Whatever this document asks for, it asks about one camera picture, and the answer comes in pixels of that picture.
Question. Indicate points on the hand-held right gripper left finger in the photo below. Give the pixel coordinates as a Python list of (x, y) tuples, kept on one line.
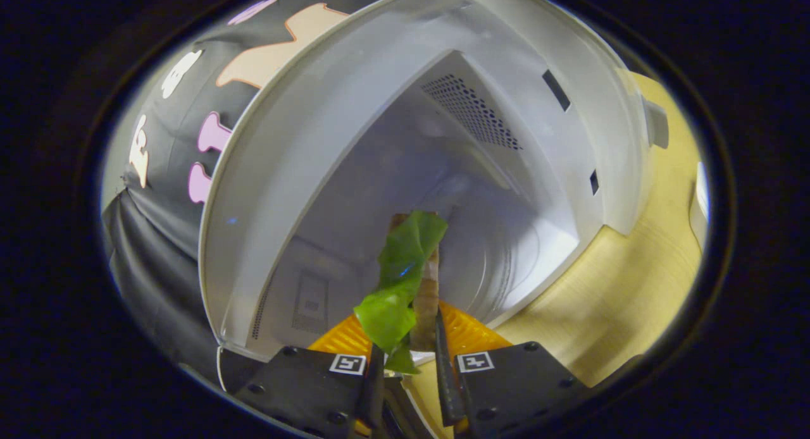
[(373, 395)]

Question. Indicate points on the black backdrop cloth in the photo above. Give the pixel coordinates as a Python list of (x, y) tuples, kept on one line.
[(164, 249)]

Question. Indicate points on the toast sandwich with lettuce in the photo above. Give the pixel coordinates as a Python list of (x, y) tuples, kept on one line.
[(405, 255)]

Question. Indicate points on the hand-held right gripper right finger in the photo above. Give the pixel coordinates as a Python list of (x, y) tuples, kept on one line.
[(446, 388)]

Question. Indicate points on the white microwave oven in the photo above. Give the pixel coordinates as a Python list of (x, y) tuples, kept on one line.
[(354, 142)]

